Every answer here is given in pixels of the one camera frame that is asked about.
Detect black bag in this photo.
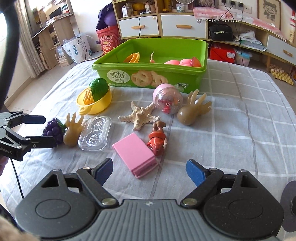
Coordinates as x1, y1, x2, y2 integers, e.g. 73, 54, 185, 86
209, 24, 234, 42

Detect brown rubber octopus toy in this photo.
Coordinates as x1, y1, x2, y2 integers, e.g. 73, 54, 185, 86
177, 89, 212, 126

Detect purple toy grapes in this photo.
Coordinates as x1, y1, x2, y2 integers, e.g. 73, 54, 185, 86
42, 118, 66, 145

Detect beige starfish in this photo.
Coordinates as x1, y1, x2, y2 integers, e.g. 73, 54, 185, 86
118, 101, 161, 131

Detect green plastic storage box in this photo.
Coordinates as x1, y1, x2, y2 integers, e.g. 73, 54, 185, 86
92, 38, 208, 93

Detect wooden desk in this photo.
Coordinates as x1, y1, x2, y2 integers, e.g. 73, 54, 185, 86
32, 1, 75, 70

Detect pink beaded string toy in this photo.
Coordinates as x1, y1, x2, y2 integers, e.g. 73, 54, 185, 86
150, 52, 155, 63

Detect yellow toy pot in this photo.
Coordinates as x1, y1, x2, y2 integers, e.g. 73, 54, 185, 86
76, 87, 112, 116

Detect white desk fan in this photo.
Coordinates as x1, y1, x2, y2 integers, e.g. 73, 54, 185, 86
176, 0, 193, 13

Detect green toy vegetable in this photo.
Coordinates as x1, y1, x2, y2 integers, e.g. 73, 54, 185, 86
89, 78, 109, 102

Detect pink capsule ball toy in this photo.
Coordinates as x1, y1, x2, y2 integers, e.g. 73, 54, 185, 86
152, 83, 183, 114

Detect wooden tv cabinet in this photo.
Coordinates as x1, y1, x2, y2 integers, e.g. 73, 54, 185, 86
112, 1, 295, 65

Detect framed cartoon girl picture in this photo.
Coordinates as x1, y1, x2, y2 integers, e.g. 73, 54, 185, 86
257, 0, 281, 30

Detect clear plastic case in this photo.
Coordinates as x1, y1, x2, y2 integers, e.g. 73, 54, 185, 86
78, 116, 112, 151

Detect yellow toy cup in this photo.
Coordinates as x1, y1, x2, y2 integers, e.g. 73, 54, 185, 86
123, 52, 140, 63

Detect black power cable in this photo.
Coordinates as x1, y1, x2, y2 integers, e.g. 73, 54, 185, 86
217, 0, 246, 61

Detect white paper shopping bag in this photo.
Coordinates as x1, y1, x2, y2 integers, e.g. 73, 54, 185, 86
62, 33, 92, 64

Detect red printed bucket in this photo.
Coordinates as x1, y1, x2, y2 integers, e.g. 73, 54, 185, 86
96, 25, 121, 55

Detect pink sponge block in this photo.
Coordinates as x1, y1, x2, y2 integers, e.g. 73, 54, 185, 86
112, 133, 158, 179

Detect grey checked table cloth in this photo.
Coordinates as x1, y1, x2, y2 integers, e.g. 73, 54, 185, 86
1, 61, 295, 212

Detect pink toy pig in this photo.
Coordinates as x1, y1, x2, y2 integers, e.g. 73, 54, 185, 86
165, 57, 202, 67

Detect red cardboard box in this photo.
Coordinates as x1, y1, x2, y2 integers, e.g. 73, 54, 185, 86
209, 43, 236, 63

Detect pink checked cloth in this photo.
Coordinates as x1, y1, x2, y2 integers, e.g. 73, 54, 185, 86
193, 7, 287, 42

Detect red toy figure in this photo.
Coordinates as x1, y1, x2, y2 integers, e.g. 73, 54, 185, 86
147, 120, 168, 157

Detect small brown octopus toy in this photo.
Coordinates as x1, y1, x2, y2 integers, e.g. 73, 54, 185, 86
63, 113, 84, 147

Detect yellow egg tray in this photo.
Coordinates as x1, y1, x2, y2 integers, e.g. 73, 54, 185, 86
269, 64, 294, 86

